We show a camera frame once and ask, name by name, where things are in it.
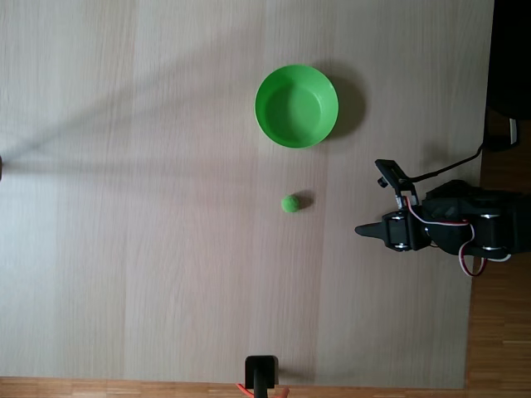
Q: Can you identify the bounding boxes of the green pompom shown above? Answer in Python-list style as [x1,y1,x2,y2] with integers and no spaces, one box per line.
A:
[280,193,301,214]

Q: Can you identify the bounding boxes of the green plastic bowl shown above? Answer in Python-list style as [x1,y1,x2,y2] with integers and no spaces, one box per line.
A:
[254,64,340,149]

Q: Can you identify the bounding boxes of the black camera cable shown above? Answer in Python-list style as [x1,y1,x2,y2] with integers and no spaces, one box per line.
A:
[397,143,485,183]

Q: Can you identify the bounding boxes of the black table clamp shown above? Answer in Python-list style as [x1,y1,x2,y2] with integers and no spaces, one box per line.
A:
[244,355,279,398]

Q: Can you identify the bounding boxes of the black camera box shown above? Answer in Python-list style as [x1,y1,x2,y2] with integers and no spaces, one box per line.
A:
[374,158,418,208]

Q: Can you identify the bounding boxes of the black furniture piece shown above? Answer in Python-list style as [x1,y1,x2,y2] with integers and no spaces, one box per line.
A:
[483,0,531,153]

